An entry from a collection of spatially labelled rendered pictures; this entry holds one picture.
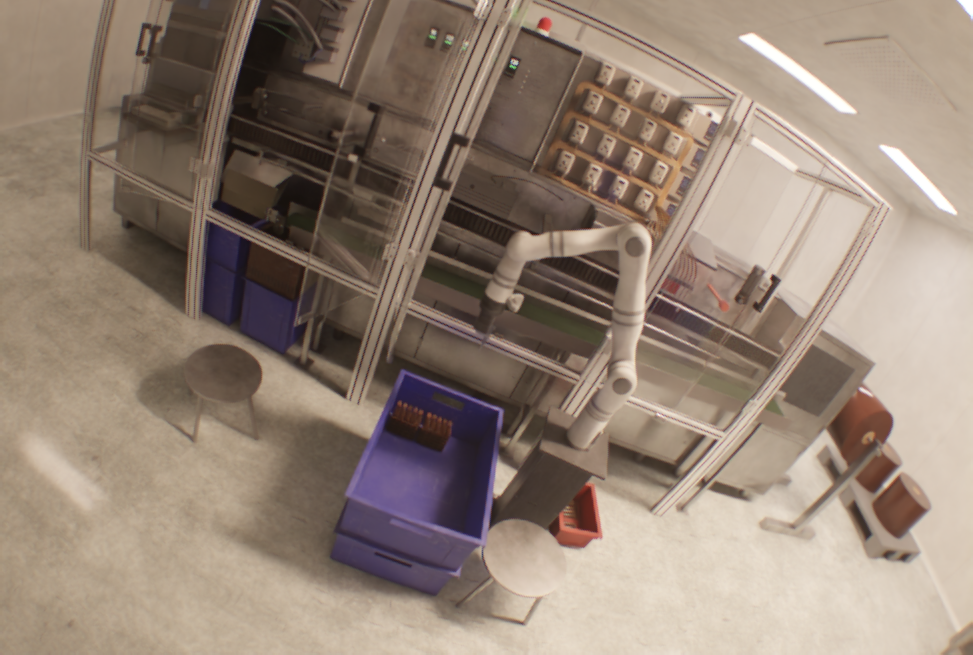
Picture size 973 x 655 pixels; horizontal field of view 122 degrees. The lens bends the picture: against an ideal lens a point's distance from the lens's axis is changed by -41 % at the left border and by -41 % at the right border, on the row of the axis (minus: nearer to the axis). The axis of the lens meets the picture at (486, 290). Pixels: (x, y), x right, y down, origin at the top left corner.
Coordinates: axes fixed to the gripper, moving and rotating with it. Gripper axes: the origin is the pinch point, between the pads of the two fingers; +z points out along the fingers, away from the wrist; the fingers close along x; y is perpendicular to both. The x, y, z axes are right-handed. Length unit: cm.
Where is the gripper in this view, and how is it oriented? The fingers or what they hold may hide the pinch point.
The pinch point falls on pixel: (481, 346)
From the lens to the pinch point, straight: 142.0
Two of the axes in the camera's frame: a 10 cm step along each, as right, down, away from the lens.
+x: -2.6, 3.4, -9.0
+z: -3.8, 8.2, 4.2
